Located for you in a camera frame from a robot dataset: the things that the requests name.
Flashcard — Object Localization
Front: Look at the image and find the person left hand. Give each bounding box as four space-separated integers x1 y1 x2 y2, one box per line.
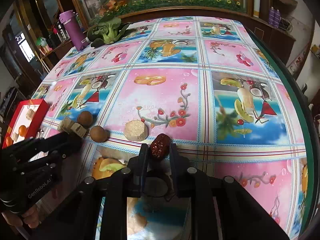
2 205 40 229

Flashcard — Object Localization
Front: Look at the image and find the brown round kiwi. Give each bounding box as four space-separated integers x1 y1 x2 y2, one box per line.
89 126 108 142

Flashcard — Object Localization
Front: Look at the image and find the brown round longan fruit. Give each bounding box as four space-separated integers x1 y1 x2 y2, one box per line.
76 111 93 127

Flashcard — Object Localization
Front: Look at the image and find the purple thermos bottle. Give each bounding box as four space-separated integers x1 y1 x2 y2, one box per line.
59 10 89 51

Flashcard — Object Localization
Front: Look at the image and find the small beige cube chunk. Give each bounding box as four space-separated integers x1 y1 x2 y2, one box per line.
71 122 87 138

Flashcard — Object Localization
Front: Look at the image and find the red white tray box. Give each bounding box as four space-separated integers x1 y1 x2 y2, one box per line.
2 99 49 149

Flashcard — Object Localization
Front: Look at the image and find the purple bottles pair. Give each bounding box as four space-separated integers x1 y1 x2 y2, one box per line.
268 7 281 28

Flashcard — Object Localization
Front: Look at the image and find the dried red date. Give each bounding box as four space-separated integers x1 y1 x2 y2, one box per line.
150 133 171 160

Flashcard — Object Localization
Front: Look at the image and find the fruit pattern tablecloth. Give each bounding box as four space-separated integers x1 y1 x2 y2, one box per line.
33 16 308 239

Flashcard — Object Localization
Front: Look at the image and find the green bok choy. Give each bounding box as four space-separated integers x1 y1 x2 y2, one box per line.
87 15 131 48

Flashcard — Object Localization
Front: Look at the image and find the beige sugarcane chunk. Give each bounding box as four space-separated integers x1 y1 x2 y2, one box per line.
25 108 36 121

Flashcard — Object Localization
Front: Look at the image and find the orange tangerine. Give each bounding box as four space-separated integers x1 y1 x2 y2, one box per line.
18 125 28 137
5 136 14 146

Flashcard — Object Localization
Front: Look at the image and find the round pale sugarcane piece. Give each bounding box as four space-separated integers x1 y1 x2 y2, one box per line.
124 120 148 141

